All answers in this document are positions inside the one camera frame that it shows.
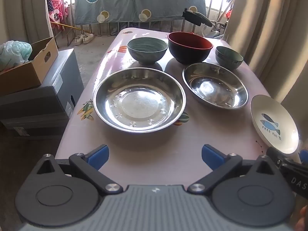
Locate beige curtain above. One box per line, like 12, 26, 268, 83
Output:
223, 0, 308, 135
0, 0, 54, 46

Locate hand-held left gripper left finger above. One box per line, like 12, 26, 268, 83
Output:
34, 144, 124, 195

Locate large steel plate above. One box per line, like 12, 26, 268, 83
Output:
93, 68, 187, 133

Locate pale green plastic bag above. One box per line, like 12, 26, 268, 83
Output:
0, 40, 33, 72

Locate grey-green bowl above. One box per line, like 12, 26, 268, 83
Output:
127, 37, 168, 65

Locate pink hanging clothes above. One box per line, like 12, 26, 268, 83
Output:
46, 0, 69, 30

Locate grey carton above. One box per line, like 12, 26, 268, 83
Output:
0, 48, 85, 137

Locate red and black bowl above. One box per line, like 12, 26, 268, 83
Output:
167, 32, 213, 65

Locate yellow stick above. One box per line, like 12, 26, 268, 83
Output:
50, 21, 81, 30

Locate person's right hand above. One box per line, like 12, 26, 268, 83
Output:
295, 204, 308, 231

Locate small steel plate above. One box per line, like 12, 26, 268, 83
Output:
182, 62, 249, 109

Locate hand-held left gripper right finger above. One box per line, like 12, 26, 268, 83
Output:
187, 144, 281, 195

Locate small dark green bowl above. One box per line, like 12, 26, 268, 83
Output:
215, 46, 244, 70

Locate cardboard box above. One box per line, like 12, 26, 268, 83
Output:
0, 37, 59, 97

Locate white fish print plate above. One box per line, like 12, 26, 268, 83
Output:
250, 94, 299, 155

